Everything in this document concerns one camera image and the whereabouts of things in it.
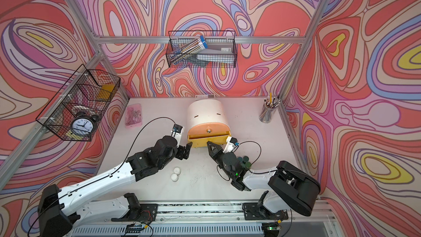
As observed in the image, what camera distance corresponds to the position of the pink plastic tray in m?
1.07

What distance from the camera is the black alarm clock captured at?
26.1 inches

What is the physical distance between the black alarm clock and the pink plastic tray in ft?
1.14
